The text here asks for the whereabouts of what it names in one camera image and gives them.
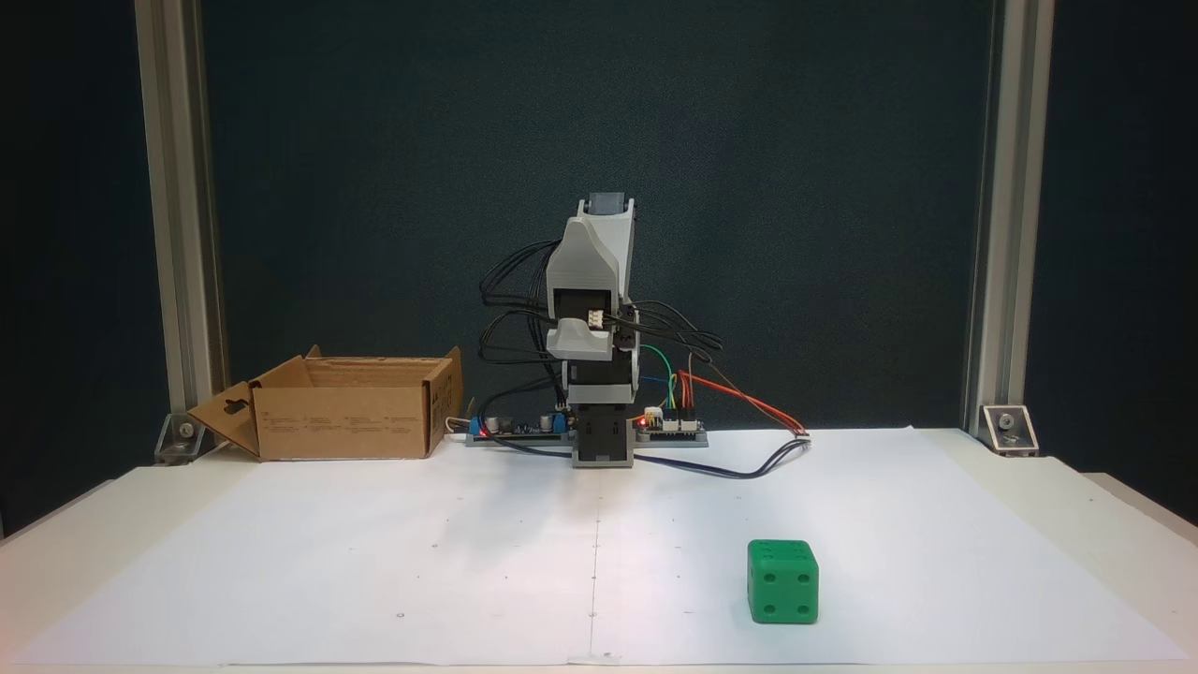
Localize aluminium frame post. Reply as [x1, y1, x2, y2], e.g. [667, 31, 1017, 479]
[962, 0, 1057, 436]
[134, 0, 230, 422]

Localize metal corner bracket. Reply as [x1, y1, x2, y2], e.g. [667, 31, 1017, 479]
[153, 412, 230, 466]
[978, 403, 1040, 458]

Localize green jumper wire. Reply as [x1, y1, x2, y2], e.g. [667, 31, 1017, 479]
[639, 344, 677, 413]

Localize green dice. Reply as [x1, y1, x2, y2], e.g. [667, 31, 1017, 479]
[747, 538, 820, 625]

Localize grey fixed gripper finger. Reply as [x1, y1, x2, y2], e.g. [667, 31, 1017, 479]
[548, 198, 639, 280]

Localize blue power circuit board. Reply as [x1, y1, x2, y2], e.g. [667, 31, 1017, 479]
[465, 409, 574, 447]

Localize white paper sheet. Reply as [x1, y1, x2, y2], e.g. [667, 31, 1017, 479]
[14, 426, 1190, 667]

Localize black cable with white plug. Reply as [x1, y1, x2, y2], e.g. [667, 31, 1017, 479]
[468, 426, 813, 480]

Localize circuit board with jumper wires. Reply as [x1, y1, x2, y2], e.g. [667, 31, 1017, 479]
[635, 409, 709, 448]

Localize black arm wire bundle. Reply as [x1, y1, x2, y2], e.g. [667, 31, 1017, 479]
[479, 239, 726, 413]

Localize orange jumper wires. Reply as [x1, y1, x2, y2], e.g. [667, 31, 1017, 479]
[679, 370, 808, 439]

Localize brown cardboard box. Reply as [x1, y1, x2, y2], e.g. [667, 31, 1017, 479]
[187, 344, 465, 462]

